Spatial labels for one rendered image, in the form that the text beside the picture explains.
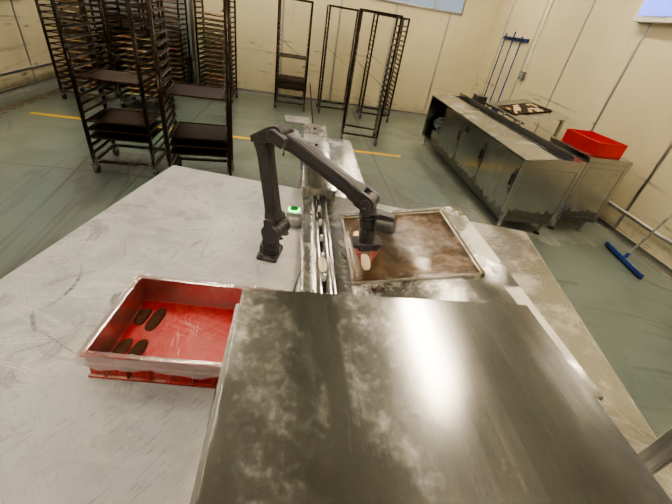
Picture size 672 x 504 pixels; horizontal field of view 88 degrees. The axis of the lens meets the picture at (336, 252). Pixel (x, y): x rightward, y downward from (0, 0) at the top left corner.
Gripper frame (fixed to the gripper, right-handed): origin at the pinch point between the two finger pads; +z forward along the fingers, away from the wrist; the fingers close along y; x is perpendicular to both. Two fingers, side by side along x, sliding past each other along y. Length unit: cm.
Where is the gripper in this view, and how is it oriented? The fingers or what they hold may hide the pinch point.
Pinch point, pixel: (365, 260)
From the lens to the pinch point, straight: 131.7
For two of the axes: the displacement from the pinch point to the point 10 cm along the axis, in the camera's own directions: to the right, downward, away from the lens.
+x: -0.5, -5.8, 8.1
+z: 0.1, 8.1, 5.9
